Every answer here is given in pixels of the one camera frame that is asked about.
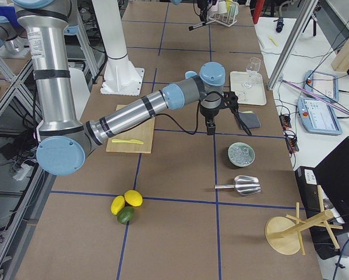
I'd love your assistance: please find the light blue plastic cup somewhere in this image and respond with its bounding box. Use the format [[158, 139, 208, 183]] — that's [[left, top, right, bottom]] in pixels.
[[185, 71, 197, 79]]

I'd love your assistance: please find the cream bear serving tray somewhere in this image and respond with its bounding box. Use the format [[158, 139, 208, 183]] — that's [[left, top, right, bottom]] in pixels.
[[230, 71, 267, 106]]

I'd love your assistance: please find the bamboo cutting board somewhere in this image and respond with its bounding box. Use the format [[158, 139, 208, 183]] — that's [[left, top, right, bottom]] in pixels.
[[106, 118, 155, 153]]

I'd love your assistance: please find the white wire cup rack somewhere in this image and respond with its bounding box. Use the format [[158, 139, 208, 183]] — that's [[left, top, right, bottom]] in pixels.
[[209, 1, 239, 27]]

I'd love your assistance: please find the green lime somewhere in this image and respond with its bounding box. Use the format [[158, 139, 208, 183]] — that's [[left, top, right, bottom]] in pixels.
[[117, 206, 135, 224]]

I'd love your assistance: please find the aluminium frame post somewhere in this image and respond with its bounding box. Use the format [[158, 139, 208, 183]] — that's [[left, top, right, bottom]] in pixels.
[[267, 0, 319, 90]]

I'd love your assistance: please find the blue teach pendant far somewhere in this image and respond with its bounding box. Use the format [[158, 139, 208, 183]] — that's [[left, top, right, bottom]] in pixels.
[[304, 70, 339, 102]]

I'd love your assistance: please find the steel ice scoop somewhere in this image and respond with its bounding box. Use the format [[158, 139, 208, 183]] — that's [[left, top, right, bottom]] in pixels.
[[214, 175, 262, 196]]

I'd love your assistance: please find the green bowl of ice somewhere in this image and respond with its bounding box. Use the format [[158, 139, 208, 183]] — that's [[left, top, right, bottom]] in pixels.
[[227, 142, 255, 167]]

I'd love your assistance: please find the yellow plastic knife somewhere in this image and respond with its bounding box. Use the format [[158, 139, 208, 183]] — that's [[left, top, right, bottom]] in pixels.
[[111, 138, 144, 145]]

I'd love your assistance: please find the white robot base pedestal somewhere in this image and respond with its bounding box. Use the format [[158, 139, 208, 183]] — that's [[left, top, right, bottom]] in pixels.
[[92, 0, 144, 96]]

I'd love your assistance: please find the yellow lemon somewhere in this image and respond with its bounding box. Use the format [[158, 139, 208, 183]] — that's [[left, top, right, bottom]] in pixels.
[[110, 195, 125, 215], [124, 190, 143, 207]]

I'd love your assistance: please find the blue teach pendant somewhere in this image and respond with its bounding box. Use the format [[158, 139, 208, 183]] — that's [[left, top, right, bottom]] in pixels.
[[297, 97, 343, 135], [304, 70, 339, 102]]

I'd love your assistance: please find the steel muddler black tip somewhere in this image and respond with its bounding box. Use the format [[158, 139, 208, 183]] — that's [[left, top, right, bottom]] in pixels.
[[188, 20, 215, 31]]

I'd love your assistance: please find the grey folded cloth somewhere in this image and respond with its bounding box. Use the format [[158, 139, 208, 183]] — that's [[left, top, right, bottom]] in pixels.
[[239, 112, 261, 129]]

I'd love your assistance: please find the pink metal rod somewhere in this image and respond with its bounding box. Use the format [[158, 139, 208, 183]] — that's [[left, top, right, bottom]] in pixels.
[[280, 78, 349, 120]]

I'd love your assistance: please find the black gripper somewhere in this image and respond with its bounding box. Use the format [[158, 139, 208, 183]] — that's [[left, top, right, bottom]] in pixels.
[[196, 0, 211, 21], [200, 93, 221, 135]]

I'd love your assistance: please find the clear wine glass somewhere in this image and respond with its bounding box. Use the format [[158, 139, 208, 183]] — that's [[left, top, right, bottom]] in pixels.
[[242, 57, 261, 89]]

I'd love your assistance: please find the yellow lemon left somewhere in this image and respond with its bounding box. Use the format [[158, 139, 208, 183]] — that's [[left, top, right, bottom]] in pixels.
[[110, 195, 125, 215]]

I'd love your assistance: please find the yellow lemon right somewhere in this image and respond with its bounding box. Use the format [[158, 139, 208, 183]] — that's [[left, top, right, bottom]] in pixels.
[[124, 190, 143, 207]]

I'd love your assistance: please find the blue teach pendant near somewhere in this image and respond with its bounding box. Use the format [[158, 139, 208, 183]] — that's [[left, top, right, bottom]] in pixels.
[[297, 97, 343, 135]]

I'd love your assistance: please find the wooden cup tree stand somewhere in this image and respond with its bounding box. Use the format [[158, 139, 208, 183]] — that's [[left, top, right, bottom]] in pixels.
[[265, 185, 343, 255]]

